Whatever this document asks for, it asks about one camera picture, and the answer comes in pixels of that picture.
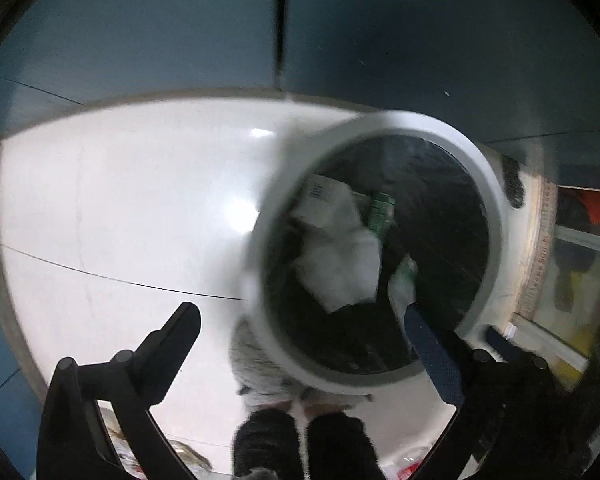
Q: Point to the black bin bag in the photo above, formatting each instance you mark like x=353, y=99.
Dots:
x=445, y=230

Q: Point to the white and green wrapper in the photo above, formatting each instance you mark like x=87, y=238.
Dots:
x=404, y=280

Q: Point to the red and white packet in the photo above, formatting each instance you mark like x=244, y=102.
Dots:
x=410, y=465

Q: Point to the person's grey trouser legs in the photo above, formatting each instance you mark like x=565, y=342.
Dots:
x=260, y=370

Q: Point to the white crumpled paper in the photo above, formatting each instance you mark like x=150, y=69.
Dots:
x=340, y=260

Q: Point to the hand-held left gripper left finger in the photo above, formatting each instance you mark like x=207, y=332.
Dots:
x=172, y=342

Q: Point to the white carton box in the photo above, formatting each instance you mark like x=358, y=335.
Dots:
x=320, y=200

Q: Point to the black shoe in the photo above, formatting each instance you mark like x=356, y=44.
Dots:
x=513, y=182

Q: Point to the beige patterned floor mat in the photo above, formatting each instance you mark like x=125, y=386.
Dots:
x=540, y=250

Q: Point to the white round trash bin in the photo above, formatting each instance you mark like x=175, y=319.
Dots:
x=485, y=185

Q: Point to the black fuzzy slipper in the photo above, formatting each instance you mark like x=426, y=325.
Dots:
x=342, y=447
x=265, y=445

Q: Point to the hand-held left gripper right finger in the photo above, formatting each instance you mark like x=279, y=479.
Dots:
x=432, y=355

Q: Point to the clear plastic wrapper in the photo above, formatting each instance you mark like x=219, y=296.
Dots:
x=180, y=455

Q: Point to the green packet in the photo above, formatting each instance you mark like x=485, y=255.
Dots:
x=381, y=212

